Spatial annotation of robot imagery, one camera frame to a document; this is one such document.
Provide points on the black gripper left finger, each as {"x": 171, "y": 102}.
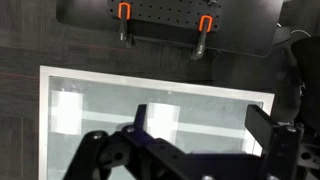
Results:
{"x": 144, "y": 157}

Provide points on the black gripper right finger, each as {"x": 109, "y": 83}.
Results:
{"x": 280, "y": 143}

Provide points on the black cart table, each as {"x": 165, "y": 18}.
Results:
{"x": 247, "y": 26}

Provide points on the orange black clamp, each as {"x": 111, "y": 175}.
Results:
{"x": 204, "y": 28}
{"x": 124, "y": 14}

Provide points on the black perforated mounting board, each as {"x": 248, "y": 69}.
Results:
{"x": 176, "y": 13}

